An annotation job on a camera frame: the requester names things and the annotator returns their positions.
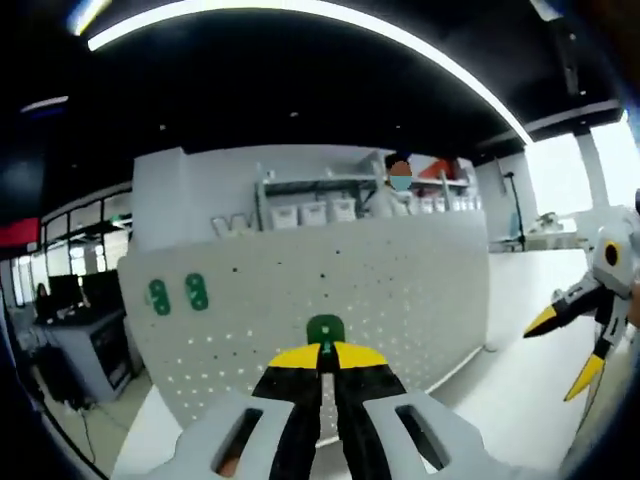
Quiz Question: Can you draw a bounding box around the grey metal shelf rack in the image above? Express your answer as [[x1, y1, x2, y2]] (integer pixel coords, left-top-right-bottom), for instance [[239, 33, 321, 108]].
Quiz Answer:
[[255, 162, 386, 232], [414, 168, 482, 214]]

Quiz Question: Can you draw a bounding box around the ceiling light strip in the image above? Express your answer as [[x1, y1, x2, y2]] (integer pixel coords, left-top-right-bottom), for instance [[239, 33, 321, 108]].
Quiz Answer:
[[87, 0, 531, 146]]

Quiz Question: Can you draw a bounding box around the black tripod stand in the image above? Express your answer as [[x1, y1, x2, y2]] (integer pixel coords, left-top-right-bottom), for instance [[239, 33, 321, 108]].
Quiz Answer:
[[502, 169, 529, 251]]

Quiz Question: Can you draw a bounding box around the grey office desk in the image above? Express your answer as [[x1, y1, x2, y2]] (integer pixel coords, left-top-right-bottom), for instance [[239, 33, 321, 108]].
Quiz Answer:
[[33, 307, 135, 402]]

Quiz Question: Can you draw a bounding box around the row of white storage bins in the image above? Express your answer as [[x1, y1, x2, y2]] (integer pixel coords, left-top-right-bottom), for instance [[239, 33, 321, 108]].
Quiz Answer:
[[271, 197, 359, 230]]

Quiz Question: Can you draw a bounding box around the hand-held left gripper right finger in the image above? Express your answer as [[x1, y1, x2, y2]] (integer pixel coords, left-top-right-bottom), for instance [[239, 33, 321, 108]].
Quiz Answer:
[[330, 342, 546, 480]]

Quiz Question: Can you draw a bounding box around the white far table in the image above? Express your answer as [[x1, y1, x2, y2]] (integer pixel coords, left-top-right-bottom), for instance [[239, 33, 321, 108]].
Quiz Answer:
[[489, 228, 596, 254]]

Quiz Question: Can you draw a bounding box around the white perforated mounting plate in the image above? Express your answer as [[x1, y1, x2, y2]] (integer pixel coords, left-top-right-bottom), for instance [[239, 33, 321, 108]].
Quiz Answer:
[[117, 208, 494, 449]]

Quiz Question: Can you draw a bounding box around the green hook assembly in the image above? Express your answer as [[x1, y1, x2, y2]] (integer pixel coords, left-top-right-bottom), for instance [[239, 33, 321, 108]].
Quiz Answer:
[[183, 272, 212, 311], [305, 313, 345, 357], [146, 278, 172, 317]]

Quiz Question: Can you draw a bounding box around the black computer tower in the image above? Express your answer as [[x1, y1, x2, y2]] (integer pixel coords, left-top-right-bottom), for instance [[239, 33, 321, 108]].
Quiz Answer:
[[35, 347, 70, 402]]

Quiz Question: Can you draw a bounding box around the black computer monitor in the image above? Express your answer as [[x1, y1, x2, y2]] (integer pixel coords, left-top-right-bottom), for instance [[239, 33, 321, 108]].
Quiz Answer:
[[48, 274, 81, 310], [82, 272, 121, 307]]

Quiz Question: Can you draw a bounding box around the grey letter sign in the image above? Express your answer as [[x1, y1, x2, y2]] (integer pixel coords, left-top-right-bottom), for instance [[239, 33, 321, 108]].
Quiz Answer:
[[209, 214, 262, 239]]

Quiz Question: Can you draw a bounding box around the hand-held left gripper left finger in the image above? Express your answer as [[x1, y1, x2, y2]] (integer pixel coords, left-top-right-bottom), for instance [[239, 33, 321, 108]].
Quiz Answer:
[[174, 343, 325, 480]]

